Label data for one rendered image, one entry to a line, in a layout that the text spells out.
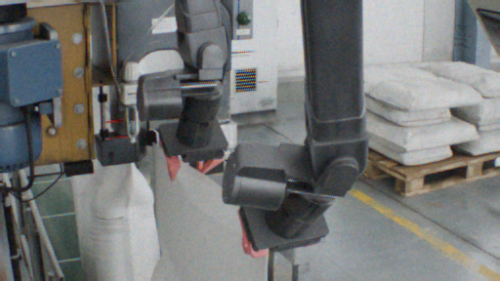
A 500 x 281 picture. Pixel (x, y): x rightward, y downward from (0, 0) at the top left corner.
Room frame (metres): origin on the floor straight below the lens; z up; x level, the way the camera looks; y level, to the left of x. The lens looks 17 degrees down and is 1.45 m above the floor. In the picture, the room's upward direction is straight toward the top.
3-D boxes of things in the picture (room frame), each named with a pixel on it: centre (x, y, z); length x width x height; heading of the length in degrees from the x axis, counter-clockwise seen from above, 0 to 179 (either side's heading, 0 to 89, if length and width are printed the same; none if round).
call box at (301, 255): (1.34, -0.11, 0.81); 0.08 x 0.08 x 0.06; 25
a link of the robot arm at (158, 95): (1.00, 0.11, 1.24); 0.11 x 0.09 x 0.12; 112
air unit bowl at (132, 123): (1.25, 0.23, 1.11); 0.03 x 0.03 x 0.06
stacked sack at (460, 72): (4.42, -1.53, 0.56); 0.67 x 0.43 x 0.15; 25
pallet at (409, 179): (4.27, -1.24, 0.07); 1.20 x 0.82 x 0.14; 117
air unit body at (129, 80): (1.25, 0.23, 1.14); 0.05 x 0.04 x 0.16; 115
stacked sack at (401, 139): (3.95, -1.06, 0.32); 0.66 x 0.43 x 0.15; 117
